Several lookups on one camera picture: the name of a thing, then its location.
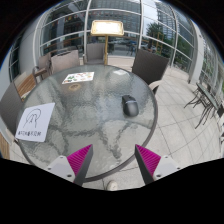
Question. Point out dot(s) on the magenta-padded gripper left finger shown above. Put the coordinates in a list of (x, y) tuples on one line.
[(60, 165)]

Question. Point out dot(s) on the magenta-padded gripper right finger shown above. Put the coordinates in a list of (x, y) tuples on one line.
[(166, 165)]

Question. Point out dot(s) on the black computer mouse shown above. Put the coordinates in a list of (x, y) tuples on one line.
[(130, 106)]

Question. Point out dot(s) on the grey wicker chair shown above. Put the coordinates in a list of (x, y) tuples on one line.
[(42, 65), (95, 52), (65, 61), (10, 106), (150, 66)]

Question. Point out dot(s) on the small gold round disc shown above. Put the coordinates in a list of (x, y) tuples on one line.
[(74, 87)]

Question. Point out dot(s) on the green metal bistro table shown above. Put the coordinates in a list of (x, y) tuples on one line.
[(206, 96)]

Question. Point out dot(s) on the colourful laminated menu card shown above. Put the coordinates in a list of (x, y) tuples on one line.
[(78, 77)]

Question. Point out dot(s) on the gold framed menu stand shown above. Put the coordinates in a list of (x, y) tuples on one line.
[(107, 28)]

